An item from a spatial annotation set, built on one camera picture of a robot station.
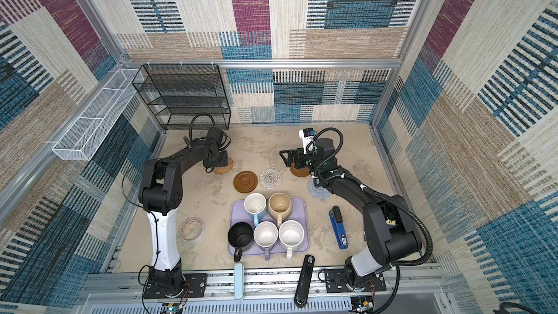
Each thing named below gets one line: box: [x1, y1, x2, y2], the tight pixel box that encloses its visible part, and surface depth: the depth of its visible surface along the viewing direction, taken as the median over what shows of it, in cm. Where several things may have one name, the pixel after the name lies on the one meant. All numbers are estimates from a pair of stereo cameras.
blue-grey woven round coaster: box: [307, 178, 333, 200], surface depth 96 cm
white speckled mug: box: [278, 219, 305, 261], surface depth 80 cm
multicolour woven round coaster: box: [258, 168, 283, 190], surface depth 101 cm
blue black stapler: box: [328, 205, 350, 251], surface depth 84 cm
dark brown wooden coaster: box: [233, 170, 258, 195], surface depth 100 cm
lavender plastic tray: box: [229, 199, 255, 227], surface depth 91 cm
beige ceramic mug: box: [267, 191, 293, 229], surface depth 85 cm
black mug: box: [227, 221, 255, 263], surface depth 78 cm
